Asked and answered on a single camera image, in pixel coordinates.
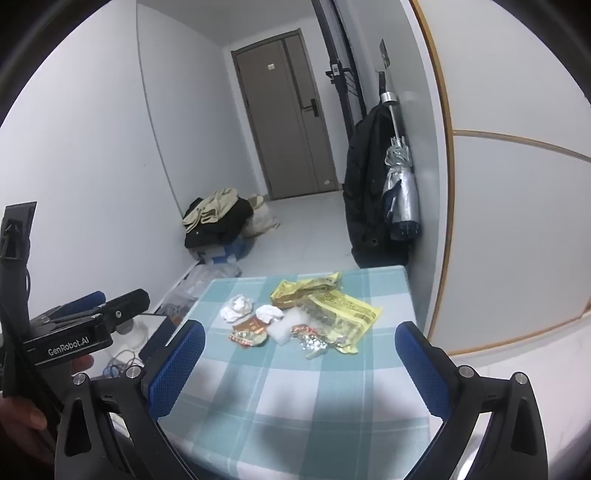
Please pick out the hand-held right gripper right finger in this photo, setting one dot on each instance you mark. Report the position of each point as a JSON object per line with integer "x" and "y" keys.
{"x": 422, "y": 364}

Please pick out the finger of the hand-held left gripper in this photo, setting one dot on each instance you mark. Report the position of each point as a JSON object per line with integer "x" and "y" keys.
{"x": 129, "y": 304}
{"x": 85, "y": 300}

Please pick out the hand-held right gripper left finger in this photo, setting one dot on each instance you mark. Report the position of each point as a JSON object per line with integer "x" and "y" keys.
{"x": 180, "y": 364}

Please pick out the red snack wrapper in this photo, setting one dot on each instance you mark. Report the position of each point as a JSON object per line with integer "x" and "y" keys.
{"x": 247, "y": 332}

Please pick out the white tissue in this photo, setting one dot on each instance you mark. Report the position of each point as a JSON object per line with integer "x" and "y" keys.
{"x": 238, "y": 307}
{"x": 270, "y": 312}

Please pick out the large yellow wrapper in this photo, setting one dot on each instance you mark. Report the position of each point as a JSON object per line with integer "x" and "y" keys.
{"x": 346, "y": 314}

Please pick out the white packing piece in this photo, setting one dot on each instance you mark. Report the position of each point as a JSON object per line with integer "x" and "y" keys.
{"x": 284, "y": 330}

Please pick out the silver blister pack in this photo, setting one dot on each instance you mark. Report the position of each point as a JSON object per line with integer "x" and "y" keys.
{"x": 311, "y": 345}

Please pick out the small red-white wrapper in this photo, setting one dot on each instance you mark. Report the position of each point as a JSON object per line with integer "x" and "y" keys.
{"x": 302, "y": 329}

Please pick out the small yellow packet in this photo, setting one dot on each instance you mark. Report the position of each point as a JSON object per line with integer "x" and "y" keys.
{"x": 295, "y": 290}

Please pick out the person's left hand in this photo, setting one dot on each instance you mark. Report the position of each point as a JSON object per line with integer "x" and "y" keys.
{"x": 23, "y": 420}

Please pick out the white round device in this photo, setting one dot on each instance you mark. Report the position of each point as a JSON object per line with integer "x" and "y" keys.
{"x": 131, "y": 334}

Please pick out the black flat panel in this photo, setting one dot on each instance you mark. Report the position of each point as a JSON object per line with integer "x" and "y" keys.
{"x": 154, "y": 334}

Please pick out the clear plastic bag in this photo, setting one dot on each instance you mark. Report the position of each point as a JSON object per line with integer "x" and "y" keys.
{"x": 198, "y": 281}

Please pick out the blue box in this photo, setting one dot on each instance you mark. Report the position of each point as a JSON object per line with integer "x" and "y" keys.
{"x": 231, "y": 251}

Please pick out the teal checked tablecloth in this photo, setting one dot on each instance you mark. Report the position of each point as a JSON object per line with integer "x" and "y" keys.
{"x": 300, "y": 392}

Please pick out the black cloth pile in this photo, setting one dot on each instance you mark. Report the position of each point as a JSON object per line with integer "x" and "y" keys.
{"x": 226, "y": 226}

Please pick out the beige cloth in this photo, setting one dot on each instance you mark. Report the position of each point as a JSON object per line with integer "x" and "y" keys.
{"x": 212, "y": 205}

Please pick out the white bag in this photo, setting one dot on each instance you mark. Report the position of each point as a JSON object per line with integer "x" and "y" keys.
{"x": 264, "y": 221}

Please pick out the white wardrobe with gold trim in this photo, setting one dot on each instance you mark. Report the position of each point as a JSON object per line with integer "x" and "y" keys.
{"x": 508, "y": 230}

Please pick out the silver folded umbrella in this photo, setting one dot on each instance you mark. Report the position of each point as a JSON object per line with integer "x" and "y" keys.
{"x": 401, "y": 194}

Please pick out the black hanging coat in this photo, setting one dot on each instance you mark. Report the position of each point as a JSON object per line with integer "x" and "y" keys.
{"x": 364, "y": 184}

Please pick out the grey-brown door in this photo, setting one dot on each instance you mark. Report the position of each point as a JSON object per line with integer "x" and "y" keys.
{"x": 277, "y": 115}

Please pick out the black metal rack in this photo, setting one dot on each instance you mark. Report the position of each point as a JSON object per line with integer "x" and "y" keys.
{"x": 341, "y": 69}

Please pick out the metal wall hook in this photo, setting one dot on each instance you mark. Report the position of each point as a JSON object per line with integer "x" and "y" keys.
{"x": 383, "y": 53}

